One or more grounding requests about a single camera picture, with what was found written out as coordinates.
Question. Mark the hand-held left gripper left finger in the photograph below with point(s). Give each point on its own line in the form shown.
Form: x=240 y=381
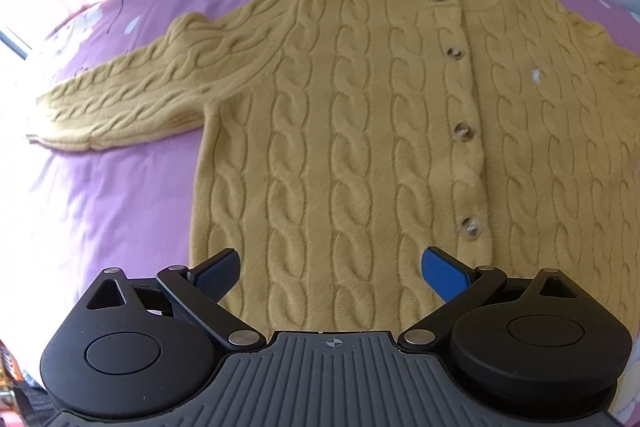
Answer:
x=219 y=273

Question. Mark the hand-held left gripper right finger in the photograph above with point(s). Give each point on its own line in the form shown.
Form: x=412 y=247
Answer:
x=445 y=276

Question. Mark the pink floral bed sheet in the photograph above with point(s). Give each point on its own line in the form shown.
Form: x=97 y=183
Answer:
x=100 y=207

